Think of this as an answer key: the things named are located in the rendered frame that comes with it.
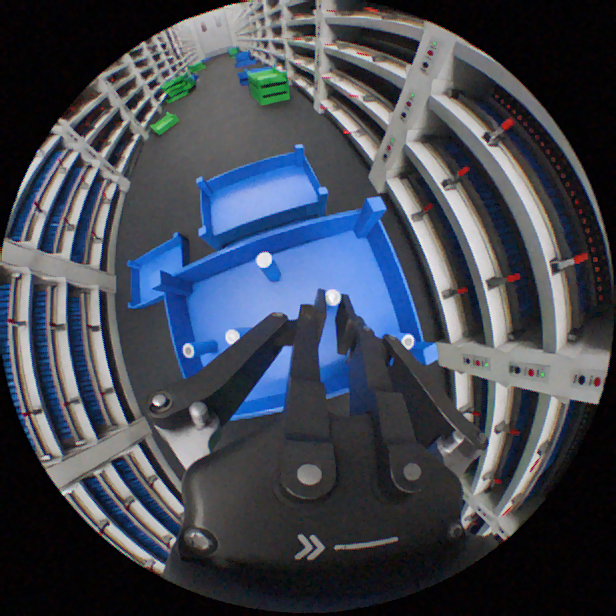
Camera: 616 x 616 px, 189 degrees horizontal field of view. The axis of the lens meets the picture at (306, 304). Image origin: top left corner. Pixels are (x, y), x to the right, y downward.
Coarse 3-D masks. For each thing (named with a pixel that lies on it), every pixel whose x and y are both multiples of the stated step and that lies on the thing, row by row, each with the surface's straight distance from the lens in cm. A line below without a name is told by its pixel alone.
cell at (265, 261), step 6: (264, 252) 20; (258, 258) 20; (264, 258) 20; (270, 258) 20; (258, 264) 20; (264, 264) 20; (270, 264) 20; (264, 270) 21; (270, 270) 21; (276, 270) 23; (270, 276) 23; (276, 276) 24
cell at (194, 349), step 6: (192, 342) 24; (198, 342) 24; (204, 342) 25; (210, 342) 27; (216, 342) 28; (186, 348) 23; (192, 348) 23; (198, 348) 24; (204, 348) 25; (210, 348) 26; (216, 348) 28; (186, 354) 24; (192, 354) 23; (198, 354) 24
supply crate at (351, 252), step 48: (288, 240) 25; (336, 240) 28; (384, 240) 25; (192, 288) 31; (240, 288) 27; (288, 288) 25; (336, 288) 26; (384, 288) 28; (192, 336) 30; (336, 384) 24
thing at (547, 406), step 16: (544, 400) 56; (560, 400) 52; (544, 416) 58; (544, 432) 62; (528, 448) 68; (528, 464) 70; (560, 464) 92; (512, 480) 81; (512, 496) 85; (496, 512) 101; (512, 512) 101
